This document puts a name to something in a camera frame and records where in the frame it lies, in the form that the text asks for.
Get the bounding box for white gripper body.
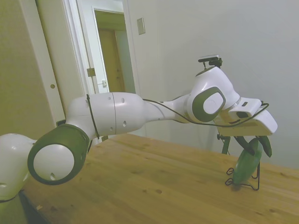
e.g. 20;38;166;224
214;109;278;137

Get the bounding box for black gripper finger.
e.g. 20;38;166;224
235;136;256;155
257;135;273;157

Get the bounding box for green plate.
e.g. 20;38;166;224
233;138;264;185

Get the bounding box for wooden hallway door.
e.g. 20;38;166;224
98;29;127;94

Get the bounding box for white open door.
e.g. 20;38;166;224
20;0;94;124

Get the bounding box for black camera stand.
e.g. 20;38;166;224
208;58;232;155

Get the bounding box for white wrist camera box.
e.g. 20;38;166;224
228;98;263;120

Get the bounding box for black wire plate rack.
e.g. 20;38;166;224
225;163;261;192

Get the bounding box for grey camera on stand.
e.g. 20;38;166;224
198;54;221;63

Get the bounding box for beige wall switch plate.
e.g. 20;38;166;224
136;17;146;36

